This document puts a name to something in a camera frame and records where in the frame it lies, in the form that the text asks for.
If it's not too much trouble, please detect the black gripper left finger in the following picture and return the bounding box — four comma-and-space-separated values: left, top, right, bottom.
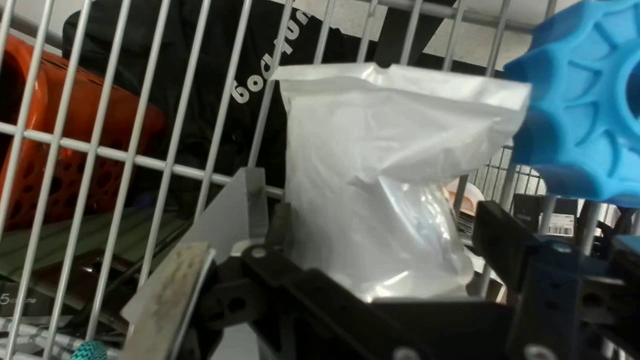
192, 205, 512, 360

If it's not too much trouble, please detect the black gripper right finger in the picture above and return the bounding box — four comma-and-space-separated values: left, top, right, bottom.
472, 201, 640, 360

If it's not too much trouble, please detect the white plastic packet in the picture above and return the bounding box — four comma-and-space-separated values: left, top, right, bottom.
274, 65, 529, 300

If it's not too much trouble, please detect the grey triangular plastic piece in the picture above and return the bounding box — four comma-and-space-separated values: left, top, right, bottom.
117, 169, 268, 360

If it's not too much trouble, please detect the blue ridged plastic knob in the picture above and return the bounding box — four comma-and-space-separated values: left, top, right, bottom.
503, 0, 640, 209

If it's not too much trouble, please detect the black bag below shelf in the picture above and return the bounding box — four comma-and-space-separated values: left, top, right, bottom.
62, 0, 461, 222

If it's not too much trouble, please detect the orange tool below shelf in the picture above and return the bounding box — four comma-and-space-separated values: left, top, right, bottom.
0, 35, 138, 230

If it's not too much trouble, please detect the white wire shelf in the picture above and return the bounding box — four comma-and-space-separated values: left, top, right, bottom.
0, 0, 640, 360

